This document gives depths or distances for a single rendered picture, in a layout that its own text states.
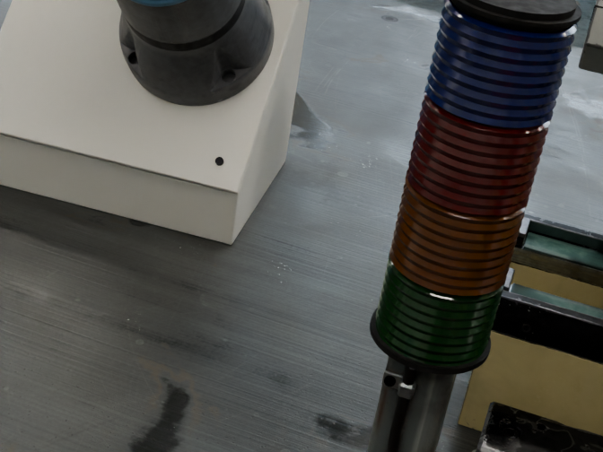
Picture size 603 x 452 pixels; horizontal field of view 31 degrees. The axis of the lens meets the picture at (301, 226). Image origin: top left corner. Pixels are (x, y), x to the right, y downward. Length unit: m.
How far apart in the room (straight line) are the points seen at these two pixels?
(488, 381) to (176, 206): 0.37
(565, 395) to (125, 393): 0.34
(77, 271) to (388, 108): 0.56
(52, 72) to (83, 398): 0.38
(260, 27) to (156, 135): 0.14
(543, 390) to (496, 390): 0.04
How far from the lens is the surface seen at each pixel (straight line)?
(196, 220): 1.06
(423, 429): 0.60
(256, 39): 1.04
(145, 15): 0.95
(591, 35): 1.02
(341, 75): 1.49
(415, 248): 0.52
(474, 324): 0.54
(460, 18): 0.48
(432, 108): 0.50
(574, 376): 0.85
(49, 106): 1.10
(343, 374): 0.92
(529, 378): 0.86
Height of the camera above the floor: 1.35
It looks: 30 degrees down
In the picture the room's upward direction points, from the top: 9 degrees clockwise
